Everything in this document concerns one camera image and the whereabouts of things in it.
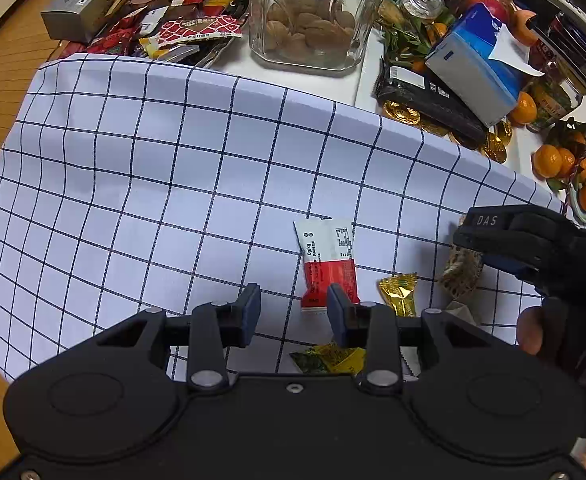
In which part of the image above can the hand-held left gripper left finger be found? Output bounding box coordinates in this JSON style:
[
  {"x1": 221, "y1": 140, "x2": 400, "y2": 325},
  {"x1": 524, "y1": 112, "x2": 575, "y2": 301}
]
[{"x1": 96, "y1": 284, "x2": 262, "y2": 392}]

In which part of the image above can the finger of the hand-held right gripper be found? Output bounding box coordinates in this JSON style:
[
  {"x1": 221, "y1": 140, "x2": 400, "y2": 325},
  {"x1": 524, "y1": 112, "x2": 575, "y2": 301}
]
[
  {"x1": 483, "y1": 252, "x2": 538, "y2": 286},
  {"x1": 453, "y1": 206, "x2": 524, "y2": 257}
]

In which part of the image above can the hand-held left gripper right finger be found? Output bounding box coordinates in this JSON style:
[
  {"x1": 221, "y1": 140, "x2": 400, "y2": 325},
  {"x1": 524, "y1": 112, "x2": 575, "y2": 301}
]
[{"x1": 327, "y1": 284, "x2": 494, "y2": 395}]

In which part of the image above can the yellow snack packet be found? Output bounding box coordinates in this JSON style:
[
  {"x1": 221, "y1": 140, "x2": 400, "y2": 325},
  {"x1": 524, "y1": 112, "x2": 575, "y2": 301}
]
[{"x1": 289, "y1": 342, "x2": 367, "y2": 376}]

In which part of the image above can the brown patterned snack packet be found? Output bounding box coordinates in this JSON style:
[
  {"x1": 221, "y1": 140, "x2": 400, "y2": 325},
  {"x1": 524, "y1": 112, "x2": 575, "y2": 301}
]
[{"x1": 439, "y1": 242, "x2": 484, "y2": 299}]

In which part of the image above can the red and white snack packet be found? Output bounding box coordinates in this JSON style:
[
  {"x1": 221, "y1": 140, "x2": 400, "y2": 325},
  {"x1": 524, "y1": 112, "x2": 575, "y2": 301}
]
[{"x1": 293, "y1": 217, "x2": 361, "y2": 313}]

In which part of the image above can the plain white snack packet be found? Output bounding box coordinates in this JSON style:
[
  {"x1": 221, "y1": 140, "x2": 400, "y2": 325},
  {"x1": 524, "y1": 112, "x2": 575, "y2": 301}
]
[{"x1": 445, "y1": 300, "x2": 480, "y2": 328}]

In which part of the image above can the person's right hand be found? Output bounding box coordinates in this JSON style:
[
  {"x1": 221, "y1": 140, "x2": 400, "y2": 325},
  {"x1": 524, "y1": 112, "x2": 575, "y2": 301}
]
[{"x1": 517, "y1": 306, "x2": 544, "y2": 357}]

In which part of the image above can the gold foil candy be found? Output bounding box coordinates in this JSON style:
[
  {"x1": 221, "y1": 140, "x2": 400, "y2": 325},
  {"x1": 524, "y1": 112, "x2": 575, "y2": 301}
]
[{"x1": 378, "y1": 272, "x2": 419, "y2": 318}]

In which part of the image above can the gold foil coin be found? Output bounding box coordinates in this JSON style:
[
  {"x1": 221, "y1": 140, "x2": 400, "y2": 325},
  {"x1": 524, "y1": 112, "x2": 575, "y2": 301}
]
[
  {"x1": 481, "y1": 122, "x2": 514, "y2": 162},
  {"x1": 383, "y1": 101, "x2": 421, "y2": 126}
]

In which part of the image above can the white and grey snack packet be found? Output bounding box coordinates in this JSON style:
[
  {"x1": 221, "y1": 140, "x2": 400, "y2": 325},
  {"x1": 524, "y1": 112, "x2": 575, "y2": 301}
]
[{"x1": 400, "y1": 350, "x2": 420, "y2": 379}]

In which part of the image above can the pile of leafy tangerines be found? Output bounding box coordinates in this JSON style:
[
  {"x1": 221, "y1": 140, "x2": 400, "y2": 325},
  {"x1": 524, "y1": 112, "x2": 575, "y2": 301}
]
[{"x1": 532, "y1": 119, "x2": 586, "y2": 226}]

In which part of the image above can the single tangerine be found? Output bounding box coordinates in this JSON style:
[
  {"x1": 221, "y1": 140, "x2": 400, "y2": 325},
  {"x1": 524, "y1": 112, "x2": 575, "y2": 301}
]
[{"x1": 510, "y1": 91, "x2": 538, "y2": 126}]

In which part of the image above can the black flat packet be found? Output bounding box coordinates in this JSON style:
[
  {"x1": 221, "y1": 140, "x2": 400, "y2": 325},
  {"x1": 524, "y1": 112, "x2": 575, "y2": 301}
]
[{"x1": 375, "y1": 62, "x2": 488, "y2": 148}]

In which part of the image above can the green label jar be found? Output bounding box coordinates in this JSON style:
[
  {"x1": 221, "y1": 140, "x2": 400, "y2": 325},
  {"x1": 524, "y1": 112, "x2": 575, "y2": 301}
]
[{"x1": 527, "y1": 67, "x2": 584, "y2": 133}]

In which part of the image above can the blue and white tissue box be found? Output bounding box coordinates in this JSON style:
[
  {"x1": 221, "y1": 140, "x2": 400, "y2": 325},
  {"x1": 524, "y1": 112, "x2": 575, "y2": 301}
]
[{"x1": 424, "y1": 2, "x2": 546, "y2": 128}]

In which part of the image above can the white checkered tablecloth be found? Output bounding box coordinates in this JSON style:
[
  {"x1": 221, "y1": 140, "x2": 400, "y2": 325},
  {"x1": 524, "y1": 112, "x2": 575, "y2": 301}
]
[{"x1": 0, "y1": 52, "x2": 568, "y2": 383}]

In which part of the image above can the red pomegranate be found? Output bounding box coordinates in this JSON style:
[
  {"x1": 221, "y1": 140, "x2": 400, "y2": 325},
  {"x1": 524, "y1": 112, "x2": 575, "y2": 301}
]
[{"x1": 465, "y1": 0, "x2": 516, "y2": 28}]

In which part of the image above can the small clear lidded jar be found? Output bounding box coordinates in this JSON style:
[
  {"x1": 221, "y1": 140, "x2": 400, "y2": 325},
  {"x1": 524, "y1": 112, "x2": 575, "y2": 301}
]
[{"x1": 400, "y1": 0, "x2": 448, "y2": 23}]

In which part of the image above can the silver metal tray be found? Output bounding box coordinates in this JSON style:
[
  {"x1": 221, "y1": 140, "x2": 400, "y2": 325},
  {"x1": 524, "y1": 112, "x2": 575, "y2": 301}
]
[{"x1": 193, "y1": 35, "x2": 248, "y2": 69}]

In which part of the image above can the glass jar of walnuts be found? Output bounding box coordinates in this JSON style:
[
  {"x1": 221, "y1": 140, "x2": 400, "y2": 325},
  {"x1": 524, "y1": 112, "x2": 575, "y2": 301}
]
[{"x1": 248, "y1": 0, "x2": 396, "y2": 72}]

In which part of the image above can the pile of assorted snack packets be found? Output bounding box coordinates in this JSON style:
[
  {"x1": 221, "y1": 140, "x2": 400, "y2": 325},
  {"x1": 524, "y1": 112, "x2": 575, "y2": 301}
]
[{"x1": 83, "y1": 0, "x2": 248, "y2": 63}]

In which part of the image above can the grey cardboard box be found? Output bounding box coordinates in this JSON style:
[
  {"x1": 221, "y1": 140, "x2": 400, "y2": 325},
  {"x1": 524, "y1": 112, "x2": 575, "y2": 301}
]
[{"x1": 40, "y1": 0, "x2": 135, "y2": 42}]

